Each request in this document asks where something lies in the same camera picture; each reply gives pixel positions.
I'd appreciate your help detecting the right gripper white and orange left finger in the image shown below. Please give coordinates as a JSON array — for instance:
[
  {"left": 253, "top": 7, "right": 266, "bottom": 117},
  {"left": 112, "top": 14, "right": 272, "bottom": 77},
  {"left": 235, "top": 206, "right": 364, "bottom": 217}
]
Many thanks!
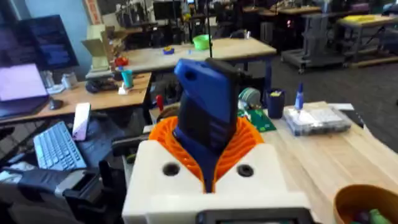
[{"left": 127, "top": 116, "right": 207, "bottom": 200}]

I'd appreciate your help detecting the right gripper white and orange right finger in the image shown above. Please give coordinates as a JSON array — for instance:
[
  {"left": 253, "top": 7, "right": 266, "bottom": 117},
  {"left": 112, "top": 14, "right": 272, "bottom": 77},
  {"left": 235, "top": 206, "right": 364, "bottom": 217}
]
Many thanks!
[{"left": 213, "top": 116, "right": 289, "bottom": 194}]

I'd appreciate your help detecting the blue electric screwdriver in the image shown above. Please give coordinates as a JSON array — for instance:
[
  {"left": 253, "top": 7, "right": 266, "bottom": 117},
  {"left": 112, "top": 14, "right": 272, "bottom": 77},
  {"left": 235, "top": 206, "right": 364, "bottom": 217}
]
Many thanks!
[{"left": 172, "top": 57, "right": 253, "bottom": 194}]

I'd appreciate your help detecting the green board with blocks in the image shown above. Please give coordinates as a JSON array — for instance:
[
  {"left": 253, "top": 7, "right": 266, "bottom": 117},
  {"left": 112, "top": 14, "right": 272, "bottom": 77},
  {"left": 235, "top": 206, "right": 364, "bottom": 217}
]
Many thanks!
[{"left": 238, "top": 108, "right": 277, "bottom": 133}]

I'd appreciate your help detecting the dark blue cup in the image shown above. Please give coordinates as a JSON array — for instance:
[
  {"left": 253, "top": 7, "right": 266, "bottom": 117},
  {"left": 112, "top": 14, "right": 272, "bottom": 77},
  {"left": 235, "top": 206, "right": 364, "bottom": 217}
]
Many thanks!
[{"left": 266, "top": 88, "right": 285, "bottom": 119}]

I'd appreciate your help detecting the pale green tape roll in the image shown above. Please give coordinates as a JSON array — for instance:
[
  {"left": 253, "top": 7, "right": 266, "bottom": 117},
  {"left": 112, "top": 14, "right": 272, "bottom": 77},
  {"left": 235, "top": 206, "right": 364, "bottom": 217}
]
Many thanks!
[{"left": 238, "top": 87, "right": 261, "bottom": 110}]

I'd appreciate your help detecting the clear plastic parts box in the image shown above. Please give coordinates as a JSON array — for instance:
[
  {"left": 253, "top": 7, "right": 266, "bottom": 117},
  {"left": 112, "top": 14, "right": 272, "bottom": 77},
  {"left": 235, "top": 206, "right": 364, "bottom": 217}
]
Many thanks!
[{"left": 282, "top": 105, "right": 353, "bottom": 137}]

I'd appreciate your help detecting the wooden desk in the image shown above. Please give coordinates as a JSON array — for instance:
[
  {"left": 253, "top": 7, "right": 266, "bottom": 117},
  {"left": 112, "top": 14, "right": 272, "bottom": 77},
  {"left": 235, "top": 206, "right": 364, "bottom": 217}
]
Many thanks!
[{"left": 0, "top": 72, "right": 153, "bottom": 126}]

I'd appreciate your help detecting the small blue glue bottle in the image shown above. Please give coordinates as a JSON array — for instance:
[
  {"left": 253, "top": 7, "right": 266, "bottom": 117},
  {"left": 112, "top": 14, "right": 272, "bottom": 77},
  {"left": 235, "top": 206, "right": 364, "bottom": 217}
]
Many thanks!
[{"left": 294, "top": 82, "right": 304, "bottom": 111}]

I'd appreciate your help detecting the white and pink box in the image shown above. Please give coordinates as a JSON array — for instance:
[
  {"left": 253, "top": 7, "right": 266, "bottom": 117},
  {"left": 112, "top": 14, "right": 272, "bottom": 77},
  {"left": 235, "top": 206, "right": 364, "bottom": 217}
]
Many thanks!
[{"left": 72, "top": 102, "right": 91, "bottom": 142}]

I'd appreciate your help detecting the teal cup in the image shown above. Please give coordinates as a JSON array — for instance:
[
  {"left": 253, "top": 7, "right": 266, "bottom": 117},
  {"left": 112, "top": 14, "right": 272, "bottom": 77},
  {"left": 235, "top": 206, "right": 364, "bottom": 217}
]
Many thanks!
[{"left": 120, "top": 68, "right": 134, "bottom": 89}]

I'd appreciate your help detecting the grey computer keyboard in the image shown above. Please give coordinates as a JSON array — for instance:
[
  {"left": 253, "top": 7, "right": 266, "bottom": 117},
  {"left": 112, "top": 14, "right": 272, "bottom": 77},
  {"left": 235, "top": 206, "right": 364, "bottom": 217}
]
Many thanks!
[{"left": 33, "top": 121, "right": 88, "bottom": 172}]

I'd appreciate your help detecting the brown tub with toys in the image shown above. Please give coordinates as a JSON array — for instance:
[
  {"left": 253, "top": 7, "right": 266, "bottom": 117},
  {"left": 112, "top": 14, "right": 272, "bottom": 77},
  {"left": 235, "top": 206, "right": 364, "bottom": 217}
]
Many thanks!
[{"left": 333, "top": 184, "right": 398, "bottom": 224}]

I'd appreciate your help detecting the black computer mouse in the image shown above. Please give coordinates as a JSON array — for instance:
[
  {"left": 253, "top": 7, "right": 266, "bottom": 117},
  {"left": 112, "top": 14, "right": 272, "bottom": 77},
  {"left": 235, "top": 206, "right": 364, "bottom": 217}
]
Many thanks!
[{"left": 49, "top": 98, "right": 65, "bottom": 111}]

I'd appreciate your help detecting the wooden table with blue legs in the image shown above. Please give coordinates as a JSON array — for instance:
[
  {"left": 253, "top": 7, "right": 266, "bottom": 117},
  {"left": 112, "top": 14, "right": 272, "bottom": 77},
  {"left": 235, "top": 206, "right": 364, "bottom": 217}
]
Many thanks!
[{"left": 85, "top": 37, "right": 277, "bottom": 91}]

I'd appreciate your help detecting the open cardboard box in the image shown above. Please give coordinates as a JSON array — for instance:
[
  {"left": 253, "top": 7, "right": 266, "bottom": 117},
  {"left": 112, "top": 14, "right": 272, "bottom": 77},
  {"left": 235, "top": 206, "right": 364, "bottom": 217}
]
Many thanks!
[{"left": 81, "top": 24, "right": 126, "bottom": 73}]

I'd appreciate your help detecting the green plastic bowl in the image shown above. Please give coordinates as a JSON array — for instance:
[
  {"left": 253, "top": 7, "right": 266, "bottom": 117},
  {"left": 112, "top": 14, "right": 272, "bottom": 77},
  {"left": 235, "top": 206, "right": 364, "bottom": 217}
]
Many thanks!
[{"left": 192, "top": 34, "right": 212, "bottom": 51}]

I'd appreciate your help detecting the grey wheeled cart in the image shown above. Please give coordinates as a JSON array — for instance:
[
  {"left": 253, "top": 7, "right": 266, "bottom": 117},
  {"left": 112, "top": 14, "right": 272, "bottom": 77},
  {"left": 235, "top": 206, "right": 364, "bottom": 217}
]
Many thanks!
[{"left": 280, "top": 12, "right": 353, "bottom": 75}]

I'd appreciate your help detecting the dark computer monitor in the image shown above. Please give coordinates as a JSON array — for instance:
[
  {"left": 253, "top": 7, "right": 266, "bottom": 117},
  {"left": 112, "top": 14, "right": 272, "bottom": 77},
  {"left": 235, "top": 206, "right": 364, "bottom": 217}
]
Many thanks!
[{"left": 0, "top": 14, "right": 80, "bottom": 73}]

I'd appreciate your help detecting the yellow topped table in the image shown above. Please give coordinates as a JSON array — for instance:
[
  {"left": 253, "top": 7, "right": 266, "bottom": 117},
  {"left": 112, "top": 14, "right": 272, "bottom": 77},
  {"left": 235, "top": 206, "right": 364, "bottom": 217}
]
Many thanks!
[{"left": 336, "top": 14, "right": 398, "bottom": 68}]

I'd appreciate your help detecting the red handled tool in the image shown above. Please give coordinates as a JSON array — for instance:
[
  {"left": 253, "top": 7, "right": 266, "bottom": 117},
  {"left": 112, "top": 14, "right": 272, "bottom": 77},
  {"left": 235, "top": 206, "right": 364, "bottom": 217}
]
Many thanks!
[{"left": 155, "top": 94, "right": 165, "bottom": 113}]

